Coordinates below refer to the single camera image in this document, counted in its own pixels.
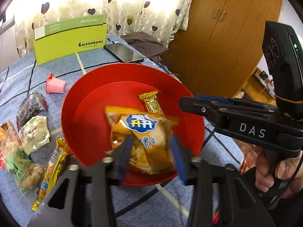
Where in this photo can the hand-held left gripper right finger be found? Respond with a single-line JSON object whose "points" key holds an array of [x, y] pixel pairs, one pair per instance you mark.
{"points": [[180, 160]]}

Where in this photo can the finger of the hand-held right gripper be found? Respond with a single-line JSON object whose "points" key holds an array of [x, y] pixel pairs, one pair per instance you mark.
{"points": [[213, 98], [196, 106]]}

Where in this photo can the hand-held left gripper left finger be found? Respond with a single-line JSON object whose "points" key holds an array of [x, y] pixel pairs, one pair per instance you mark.
{"points": [[125, 152]]}

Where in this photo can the orange potato chip packet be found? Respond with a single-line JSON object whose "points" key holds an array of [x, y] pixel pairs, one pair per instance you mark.
{"points": [[142, 124]]}

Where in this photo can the red round plastic basket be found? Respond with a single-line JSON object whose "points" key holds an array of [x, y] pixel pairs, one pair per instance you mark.
{"points": [[92, 113]]}

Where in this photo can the pale green snack packet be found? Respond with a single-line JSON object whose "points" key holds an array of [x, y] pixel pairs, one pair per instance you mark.
{"points": [[35, 132]]}

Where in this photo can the pink jelly cup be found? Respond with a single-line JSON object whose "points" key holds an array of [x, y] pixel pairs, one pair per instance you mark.
{"points": [[55, 86]]}

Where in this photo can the person's right hand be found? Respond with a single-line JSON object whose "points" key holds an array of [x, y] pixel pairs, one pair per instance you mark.
{"points": [[262, 177]]}

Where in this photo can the orange wrapped candy bar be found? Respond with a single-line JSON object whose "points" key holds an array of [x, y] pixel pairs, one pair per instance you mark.
{"points": [[151, 100]]}

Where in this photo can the wooden wardrobe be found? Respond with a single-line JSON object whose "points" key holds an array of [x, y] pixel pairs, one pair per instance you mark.
{"points": [[224, 40]]}

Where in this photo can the long yellow snack packet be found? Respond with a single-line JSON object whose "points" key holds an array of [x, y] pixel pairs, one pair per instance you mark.
{"points": [[54, 163]]}

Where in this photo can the brown checked cloth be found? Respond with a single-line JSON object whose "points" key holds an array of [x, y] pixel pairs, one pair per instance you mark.
{"points": [[144, 42]]}

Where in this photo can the black smartphone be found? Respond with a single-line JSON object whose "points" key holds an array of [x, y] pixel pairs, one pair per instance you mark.
{"points": [[125, 53]]}

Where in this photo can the green peanut snack packet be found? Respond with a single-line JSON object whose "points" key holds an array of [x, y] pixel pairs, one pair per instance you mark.
{"points": [[26, 170]]}

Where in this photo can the dark clear snack packet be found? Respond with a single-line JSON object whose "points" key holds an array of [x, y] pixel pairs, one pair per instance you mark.
{"points": [[30, 106]]}

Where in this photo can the green cardboard box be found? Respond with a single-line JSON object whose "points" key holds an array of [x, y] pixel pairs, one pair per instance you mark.
{"points": [[66, 46]]}

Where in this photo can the heart print curtain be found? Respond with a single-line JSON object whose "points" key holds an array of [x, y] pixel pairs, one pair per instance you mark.
{"points": [[94, 0]]}

